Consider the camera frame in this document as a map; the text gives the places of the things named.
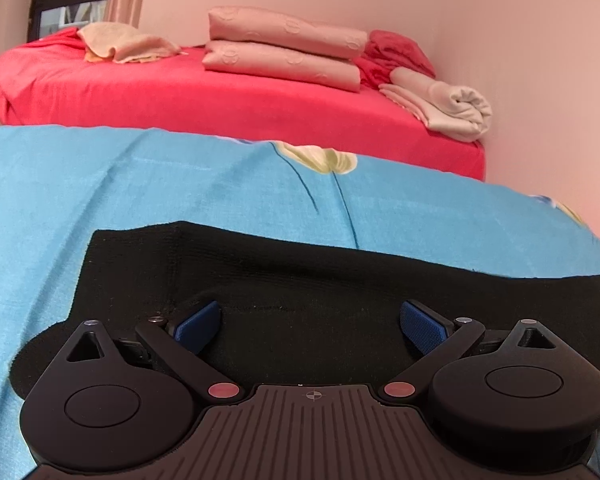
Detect crumpled red cloth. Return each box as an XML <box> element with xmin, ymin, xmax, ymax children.
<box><xmin>354</xmin><ymin>30</ymin><xmax>437</xmax><ymax>89</ymax></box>

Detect upper pink folded pillow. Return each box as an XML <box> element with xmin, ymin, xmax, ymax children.
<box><xmin>208</xmin><ymin>6</ymin><xmax>368</xmax><ymax>60</ymax></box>

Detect beige towel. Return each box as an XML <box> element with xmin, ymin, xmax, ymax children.
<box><xmin>78</xmin><ymin>22</ymin><xmax>182</xmax><ymax>64</ymax></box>

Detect red sheeted bed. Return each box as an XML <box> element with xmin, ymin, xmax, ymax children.
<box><xmin>0</xmin><ymin>28</ymin><xmax>486</xmax><ymax>180</ymax></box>

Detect black pants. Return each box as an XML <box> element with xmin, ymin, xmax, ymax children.
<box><xmin>9</xmin><ymin>222</ymin><xmax>600</xmax><ymax>396</ymax></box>

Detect rolled cream blanket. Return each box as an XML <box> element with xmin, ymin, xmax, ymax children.
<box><xmin>379</xmin><ymin>67</ymin><xmax>492</xmax><ymax>143</ymax></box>

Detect blue floral bed sheet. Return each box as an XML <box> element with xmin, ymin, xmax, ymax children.
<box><xmin>0</xmin><ymin>126</ymin><xmax>600</xmax><ymax>479</ymax></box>

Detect lower pink folded pillow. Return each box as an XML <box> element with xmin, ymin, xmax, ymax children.
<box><xmin>202</xmin><ymin>40</ymin><xmax>361</xmax><ymax>92</ymax></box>

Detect pink folded pillow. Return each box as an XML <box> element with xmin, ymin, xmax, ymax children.
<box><xmin>202</xmin><ymin>40</ymin><xmax>361</xmax><ymax>92</ymax></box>
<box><xmin>208</xmin><ymin>6</ymin><xmax>368</xmax><ymax>60</ymax></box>

